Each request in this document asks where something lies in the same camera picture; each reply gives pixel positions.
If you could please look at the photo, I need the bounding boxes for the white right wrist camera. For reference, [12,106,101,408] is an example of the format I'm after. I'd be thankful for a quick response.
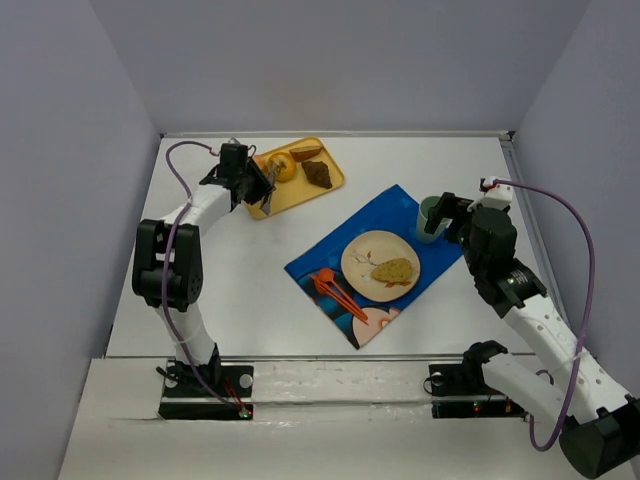
[467,176,514,212]

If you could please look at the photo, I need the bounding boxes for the yellow plastic tray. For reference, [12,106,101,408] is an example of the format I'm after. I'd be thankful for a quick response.
[244,137,345,220]

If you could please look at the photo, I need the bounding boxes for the green cup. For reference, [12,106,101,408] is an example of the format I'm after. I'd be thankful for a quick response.
[415,196,450,244]

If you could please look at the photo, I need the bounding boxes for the round pink bread roll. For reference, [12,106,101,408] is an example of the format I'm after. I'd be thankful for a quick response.
[252,154,267,170]

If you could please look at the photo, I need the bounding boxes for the beige floral plate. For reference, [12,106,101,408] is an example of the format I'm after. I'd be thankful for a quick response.
[341,230,421,303]

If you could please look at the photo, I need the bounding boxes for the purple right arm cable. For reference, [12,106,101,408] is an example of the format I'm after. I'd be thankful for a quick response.
[497,180,596,451]

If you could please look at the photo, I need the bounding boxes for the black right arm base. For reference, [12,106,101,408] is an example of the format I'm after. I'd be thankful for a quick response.
[423,340,526,419]

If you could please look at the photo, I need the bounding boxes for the halved brown bread loaf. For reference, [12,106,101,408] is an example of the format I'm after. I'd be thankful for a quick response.
[289,145,323,162]

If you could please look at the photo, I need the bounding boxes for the blue patterned placemat cloth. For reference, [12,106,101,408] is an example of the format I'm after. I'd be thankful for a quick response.
[285,185,462,350]

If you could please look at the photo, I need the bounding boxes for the dark chocolate croissant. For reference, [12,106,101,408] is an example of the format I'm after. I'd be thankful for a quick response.
[301,161,333,190]

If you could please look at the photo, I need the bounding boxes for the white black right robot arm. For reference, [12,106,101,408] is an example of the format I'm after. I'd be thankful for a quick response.
[424,192,639,479]

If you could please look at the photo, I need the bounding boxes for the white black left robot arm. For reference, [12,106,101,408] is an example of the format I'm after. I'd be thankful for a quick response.
[132,138,275,402]

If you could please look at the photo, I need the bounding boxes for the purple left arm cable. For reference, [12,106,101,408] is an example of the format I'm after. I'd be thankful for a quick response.
[162,141,246,414]

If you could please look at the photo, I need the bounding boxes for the seeded oval bread slice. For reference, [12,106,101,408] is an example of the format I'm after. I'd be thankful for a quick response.
[371,258,413,283]

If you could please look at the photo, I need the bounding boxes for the orange plastic fork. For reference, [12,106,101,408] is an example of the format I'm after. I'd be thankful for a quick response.
[310,275,368,325]

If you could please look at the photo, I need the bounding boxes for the glazed yellow bagel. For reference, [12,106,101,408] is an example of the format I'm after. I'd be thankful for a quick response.
[267,152,297,183]

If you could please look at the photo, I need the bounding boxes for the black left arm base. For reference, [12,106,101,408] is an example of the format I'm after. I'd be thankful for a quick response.
[156,359,254,421]

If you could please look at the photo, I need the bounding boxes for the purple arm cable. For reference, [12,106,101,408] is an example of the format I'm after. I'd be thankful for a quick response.
[162,141,246,414]
[497,180,596,451]

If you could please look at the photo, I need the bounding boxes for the metal serving tongs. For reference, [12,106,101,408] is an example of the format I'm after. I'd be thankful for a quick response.
[260,164,276,215]

